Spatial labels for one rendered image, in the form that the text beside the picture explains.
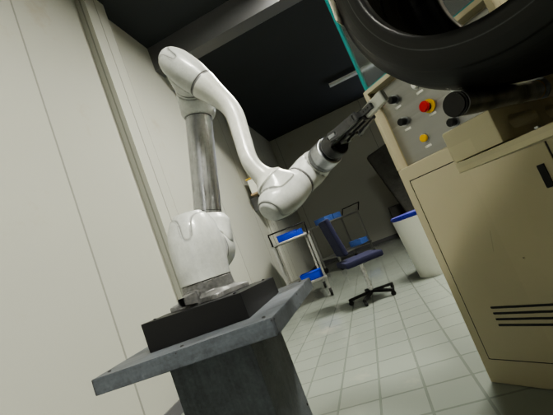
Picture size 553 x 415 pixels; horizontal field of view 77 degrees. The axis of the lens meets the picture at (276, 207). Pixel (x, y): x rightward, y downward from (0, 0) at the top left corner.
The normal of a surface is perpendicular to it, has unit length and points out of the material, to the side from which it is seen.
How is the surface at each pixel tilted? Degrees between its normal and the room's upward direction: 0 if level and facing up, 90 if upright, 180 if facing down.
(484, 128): 90
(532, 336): 90
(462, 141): 90
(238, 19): 90
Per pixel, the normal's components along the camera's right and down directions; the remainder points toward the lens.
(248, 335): -0.25, -0.02
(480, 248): -0.80, 0.25
